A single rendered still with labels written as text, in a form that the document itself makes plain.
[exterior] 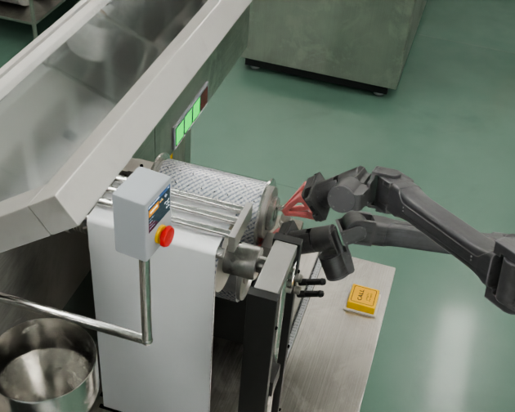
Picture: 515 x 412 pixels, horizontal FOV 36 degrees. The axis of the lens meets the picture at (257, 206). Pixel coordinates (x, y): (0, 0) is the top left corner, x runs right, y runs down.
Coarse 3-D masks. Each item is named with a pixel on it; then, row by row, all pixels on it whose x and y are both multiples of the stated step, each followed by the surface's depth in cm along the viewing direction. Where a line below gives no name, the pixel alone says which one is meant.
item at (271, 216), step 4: (276, 196) 171; (272, 200) 169; (276, 200) 169; (272, 204) 168; (276, 204) 170; (268, 208) 168; (272, 208) 168; (276, 208) 172; (268, 212) 168; (272, 212) 168; (276, 212) 173; (268, 216) 168; (272, 216) 169; (276, 216) 174; (268, 220) 168; (272, 220) 170; (268, 224) 168; (272, 224) 171; (268, 228) 169; (272, 228) 172
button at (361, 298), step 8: (352, 288) 201; (360, 288) 202; (368, 288) 202; (352, 296) 199; (360, 296) 199; (368, 296) 199; (376, 296) 200; (352, 304) 198; (360, 304) 197; (368, 304) 197; (368, 312) 198
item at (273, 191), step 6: (162, 162) 173; (156, 168) 172; (270, 192) 167; (276, 192) 173; (270, 198) 167; (264, 204) 166; (264, 210) 166; (264, 216) 166; (264, 222) 167; (258, 228) 167; (264, 228) 169; (258, 234) 169; (264, 234) 171
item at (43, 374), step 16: (32, 352) 110; (48, 352) 111; (64, 352) 111; (16, 368) 109; (32, 368) 111; (48, 368) 112; (64, 368) 112; (80, 368) 111; (0, 384) 107; (16, 384) 110; (32, 384) 112; (48, 384) 113; (64, 384) 113; (16, 400) 110; (32, 400) 112; (48, 400) 114
